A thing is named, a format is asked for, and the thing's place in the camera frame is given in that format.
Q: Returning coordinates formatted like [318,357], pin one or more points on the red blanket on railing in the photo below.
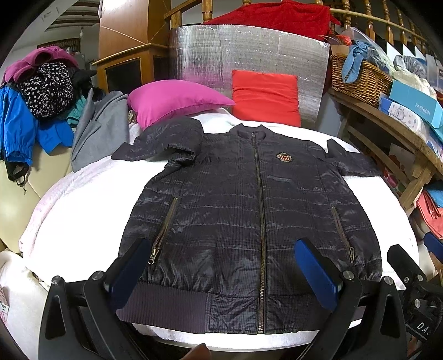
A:
[308,20]

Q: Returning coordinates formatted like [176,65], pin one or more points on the silver foil insulation panel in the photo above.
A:
[207,54]

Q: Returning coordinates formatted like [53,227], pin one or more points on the magenta pillow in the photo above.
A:
[166,99]

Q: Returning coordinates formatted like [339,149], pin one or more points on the wicker basket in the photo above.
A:
[370,84]

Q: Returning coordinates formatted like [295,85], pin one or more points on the black quilted zip jacket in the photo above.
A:
[222,219]

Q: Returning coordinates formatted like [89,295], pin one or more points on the cream sofa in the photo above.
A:
[18,203]

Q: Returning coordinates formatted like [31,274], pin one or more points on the grey coat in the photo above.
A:
[102,128]

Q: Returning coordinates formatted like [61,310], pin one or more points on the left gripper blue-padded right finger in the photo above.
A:
[339,292]

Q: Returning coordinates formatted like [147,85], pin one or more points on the wooden stair railing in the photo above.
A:
[377,19]

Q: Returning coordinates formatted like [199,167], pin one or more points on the red pillow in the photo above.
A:
[266,97]

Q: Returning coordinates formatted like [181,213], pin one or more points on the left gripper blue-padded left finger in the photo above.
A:
[106,292]

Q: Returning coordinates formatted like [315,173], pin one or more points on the wooden side table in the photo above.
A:
[370,129]

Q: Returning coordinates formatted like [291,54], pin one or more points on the pink red folded cloth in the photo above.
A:
[431,214]

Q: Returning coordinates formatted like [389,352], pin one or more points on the teal garment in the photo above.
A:
[74,114]

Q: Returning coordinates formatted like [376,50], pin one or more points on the light blue cloth in basket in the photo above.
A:
[358,52]

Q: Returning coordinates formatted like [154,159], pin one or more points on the white patterned box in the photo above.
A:
[405,116]

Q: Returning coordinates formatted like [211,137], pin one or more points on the teal fashion box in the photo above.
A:
[423,105]

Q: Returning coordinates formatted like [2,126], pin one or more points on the blue jacket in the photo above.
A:
[21,131]

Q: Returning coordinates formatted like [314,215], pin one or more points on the black white speckled garment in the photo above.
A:
[48,92]

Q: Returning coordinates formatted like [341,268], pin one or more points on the wooden cabinet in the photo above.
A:
[133,43]

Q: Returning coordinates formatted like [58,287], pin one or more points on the maroon garment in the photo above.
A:
[23,69]

